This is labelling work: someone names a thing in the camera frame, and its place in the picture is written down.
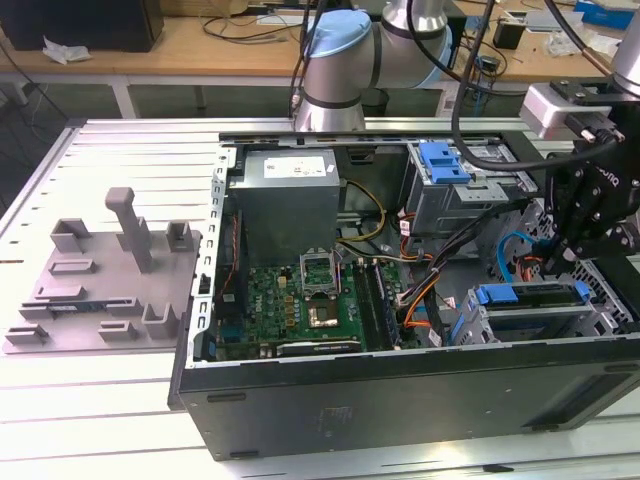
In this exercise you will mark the white flat carton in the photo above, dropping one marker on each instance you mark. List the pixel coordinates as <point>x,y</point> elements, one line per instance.
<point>542,21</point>

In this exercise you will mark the black power adapter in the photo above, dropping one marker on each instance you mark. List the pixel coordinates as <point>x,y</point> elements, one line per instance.
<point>488,63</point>

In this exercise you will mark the green motherboard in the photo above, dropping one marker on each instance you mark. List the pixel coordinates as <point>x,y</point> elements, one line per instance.
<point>272,302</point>

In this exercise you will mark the metal drive cage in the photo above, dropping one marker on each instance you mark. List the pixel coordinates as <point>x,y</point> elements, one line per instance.
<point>450,210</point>

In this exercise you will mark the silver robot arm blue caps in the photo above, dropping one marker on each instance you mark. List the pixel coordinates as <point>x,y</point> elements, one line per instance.
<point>345,60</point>

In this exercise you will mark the brown cardboard box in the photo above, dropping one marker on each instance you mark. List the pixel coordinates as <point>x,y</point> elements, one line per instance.
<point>225,5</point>

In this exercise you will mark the grey parts rack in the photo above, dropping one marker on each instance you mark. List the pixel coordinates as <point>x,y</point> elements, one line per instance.
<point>115,280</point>

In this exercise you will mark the clear plastic bags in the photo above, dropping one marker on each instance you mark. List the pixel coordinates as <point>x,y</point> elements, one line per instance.
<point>560,45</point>

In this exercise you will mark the black graphics card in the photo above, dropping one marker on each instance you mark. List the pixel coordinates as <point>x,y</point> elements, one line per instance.
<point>320,347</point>

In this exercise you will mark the metal disk bay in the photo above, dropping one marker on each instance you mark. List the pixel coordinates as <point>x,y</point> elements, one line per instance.
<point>471,320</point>

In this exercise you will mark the RAM stick blue label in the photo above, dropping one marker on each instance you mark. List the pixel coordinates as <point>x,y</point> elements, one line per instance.
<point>67,307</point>

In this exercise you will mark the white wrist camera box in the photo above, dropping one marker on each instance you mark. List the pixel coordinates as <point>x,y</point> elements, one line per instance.
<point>542,107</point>

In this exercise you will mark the small black box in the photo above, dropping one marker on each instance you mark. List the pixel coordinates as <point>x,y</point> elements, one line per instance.
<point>510,36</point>

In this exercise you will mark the blue drive carrier latch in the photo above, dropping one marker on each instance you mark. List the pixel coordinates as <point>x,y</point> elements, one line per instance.
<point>442,162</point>

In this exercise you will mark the black case fan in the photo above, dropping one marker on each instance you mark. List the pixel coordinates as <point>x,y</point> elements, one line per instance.
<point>232,260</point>

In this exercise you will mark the black PC case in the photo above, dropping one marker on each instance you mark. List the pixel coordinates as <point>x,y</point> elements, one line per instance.
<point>400,405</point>

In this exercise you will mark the grey power supply unit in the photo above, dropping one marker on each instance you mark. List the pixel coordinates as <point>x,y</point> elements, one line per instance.
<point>285,210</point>

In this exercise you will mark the blue carton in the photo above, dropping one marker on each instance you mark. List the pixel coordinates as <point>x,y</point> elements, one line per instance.
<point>607,12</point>

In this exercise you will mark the large black box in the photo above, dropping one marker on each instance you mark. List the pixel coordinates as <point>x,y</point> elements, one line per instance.
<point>90,25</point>

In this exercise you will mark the crumpled white paper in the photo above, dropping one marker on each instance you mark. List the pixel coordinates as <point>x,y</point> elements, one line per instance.
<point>65,52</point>

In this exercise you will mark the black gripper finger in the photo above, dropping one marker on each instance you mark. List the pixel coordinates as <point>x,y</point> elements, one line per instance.
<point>560,215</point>
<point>615,242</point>

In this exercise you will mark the CPU socket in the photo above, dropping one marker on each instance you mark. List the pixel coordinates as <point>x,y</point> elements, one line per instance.
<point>323,316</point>

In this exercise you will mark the wooden desk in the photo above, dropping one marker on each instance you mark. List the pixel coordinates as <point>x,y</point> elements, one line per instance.
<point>150,62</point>

